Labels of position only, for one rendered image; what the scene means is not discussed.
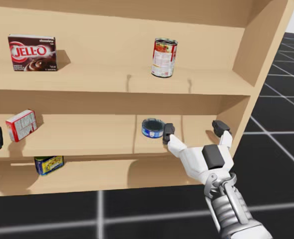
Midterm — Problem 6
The red and white carton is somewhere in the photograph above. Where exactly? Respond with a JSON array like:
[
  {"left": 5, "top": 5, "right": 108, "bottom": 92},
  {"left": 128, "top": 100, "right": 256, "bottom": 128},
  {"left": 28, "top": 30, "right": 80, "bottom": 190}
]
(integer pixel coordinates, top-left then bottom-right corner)
[{"left": 5, "top": 109, "right": 38, "bottom": 143}]

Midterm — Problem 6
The blue flat can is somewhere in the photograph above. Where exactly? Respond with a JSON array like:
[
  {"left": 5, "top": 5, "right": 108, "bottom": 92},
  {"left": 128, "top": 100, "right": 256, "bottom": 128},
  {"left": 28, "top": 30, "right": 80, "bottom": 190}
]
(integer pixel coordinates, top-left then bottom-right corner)
[{"left": 141, "top": 118, "right": 167, "bottom": 139}]

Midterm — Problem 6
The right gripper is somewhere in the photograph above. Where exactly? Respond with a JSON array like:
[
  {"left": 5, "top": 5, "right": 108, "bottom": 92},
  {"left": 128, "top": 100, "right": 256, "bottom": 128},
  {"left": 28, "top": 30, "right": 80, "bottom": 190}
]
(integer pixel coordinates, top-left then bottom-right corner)
[{"left": 162, "top": 119, "right": 235, "bottom": 186}]

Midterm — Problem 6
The brown and white carton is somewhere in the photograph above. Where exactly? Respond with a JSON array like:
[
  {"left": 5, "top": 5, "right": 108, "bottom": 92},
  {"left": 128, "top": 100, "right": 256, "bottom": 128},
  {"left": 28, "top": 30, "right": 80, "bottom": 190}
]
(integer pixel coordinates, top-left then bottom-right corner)
[{"left": 7, "top": 33, "right": 59, "bottom": 73}]

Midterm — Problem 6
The red and white can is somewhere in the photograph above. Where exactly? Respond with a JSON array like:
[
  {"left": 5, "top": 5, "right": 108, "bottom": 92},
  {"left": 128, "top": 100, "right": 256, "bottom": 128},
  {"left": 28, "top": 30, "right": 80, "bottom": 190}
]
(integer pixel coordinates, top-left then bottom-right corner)
[{"left": 150, "top": 37, "right": 179, "bottom": 78}]

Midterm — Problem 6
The pale wooden shelf unit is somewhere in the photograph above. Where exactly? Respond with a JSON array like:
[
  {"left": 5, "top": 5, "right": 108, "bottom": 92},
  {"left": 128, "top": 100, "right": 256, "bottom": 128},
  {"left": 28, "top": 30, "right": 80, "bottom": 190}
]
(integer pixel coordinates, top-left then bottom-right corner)
[{"left": 0, "top": 0, "right": 294, "bottom": 199}]

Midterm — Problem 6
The green and blue rectangular can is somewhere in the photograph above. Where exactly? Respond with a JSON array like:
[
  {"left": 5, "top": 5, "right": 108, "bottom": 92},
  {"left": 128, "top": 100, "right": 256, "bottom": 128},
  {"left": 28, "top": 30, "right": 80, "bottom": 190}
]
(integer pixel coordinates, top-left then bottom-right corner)
[{"left": 34, "top": 155, "right": 64, "bottom": 177}]

